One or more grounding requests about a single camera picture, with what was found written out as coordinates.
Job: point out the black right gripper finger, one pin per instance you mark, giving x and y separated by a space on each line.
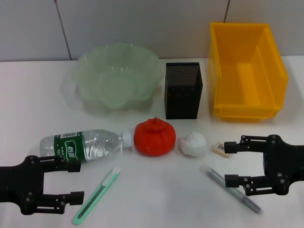
254 186
249 143

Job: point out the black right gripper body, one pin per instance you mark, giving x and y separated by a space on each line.
282 164

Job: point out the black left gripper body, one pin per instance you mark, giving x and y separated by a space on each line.
26 185

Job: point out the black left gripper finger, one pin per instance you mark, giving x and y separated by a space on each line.
69 199
66 165

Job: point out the mint green utility knife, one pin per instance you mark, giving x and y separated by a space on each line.
95 194

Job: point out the beige eraser with barcode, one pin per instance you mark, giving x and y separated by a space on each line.
218 148

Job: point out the clear water bottle green label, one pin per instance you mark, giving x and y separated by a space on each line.
95 142

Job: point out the white paper ball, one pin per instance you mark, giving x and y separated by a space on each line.
194 143

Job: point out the red-orange toy orange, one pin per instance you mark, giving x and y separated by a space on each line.
154 140

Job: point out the grey marker pen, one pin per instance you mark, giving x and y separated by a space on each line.
213 177

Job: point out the black mesh pen holder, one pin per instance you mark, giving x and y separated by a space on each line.
183 99

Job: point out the translucent green fruit bowl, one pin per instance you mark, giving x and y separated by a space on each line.
114 78

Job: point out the yellow plastic bin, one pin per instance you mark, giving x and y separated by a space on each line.
247 71

